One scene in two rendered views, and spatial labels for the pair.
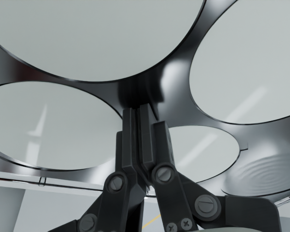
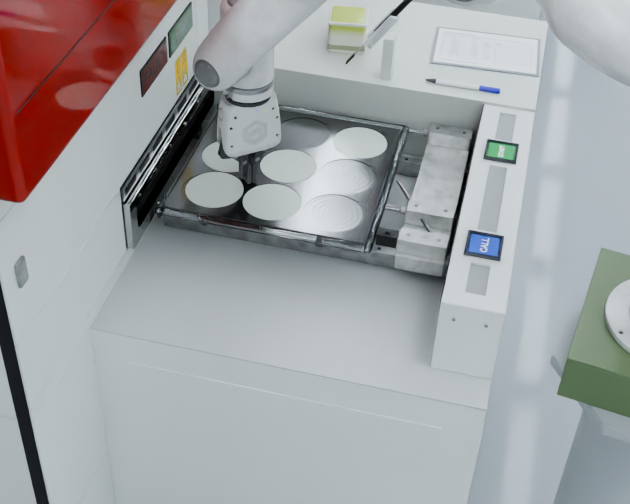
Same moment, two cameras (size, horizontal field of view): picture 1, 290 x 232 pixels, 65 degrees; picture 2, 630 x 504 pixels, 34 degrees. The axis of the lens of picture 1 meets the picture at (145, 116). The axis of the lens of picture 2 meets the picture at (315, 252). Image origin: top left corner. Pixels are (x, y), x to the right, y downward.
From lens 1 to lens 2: 1.82 m
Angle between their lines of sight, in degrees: 97
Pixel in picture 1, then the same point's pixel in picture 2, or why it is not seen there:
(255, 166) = (316, 205)
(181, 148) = (269, 194)
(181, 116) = (263, 180)
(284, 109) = (302, 176)
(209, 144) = (281, 192)
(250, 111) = (289, 177)
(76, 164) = (220, 203)
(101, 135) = (233, 187)
